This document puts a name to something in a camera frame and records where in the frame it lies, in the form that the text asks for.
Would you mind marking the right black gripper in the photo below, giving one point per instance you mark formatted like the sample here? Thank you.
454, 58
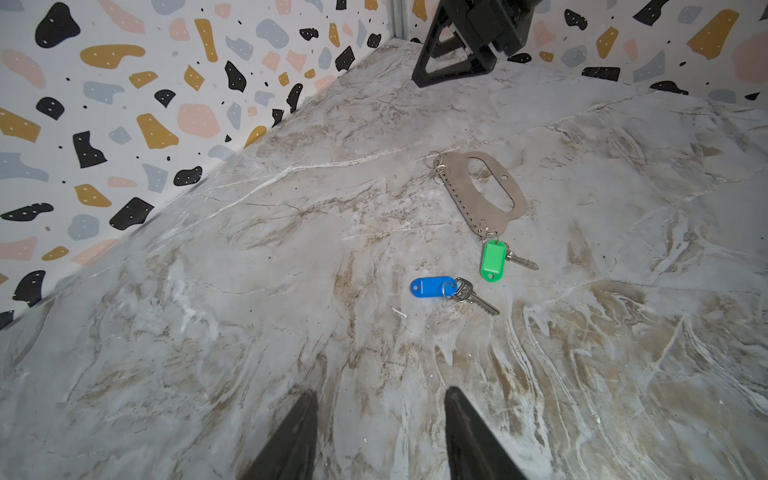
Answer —
465, 37

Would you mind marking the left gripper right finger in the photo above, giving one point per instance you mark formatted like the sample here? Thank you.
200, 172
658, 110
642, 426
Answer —
472, 449

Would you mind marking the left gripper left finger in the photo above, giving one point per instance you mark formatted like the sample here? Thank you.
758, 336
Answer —
289, 454

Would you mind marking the silver split rings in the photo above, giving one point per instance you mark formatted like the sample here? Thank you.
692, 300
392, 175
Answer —
435, 165

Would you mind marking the blue capped key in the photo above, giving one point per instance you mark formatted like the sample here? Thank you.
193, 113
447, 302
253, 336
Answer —
457, 289

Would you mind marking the metal keyring plate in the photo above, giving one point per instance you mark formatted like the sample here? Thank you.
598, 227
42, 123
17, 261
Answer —
482, 216

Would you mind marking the green capped key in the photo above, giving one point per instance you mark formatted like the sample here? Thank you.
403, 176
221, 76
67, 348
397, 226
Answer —
495, 255

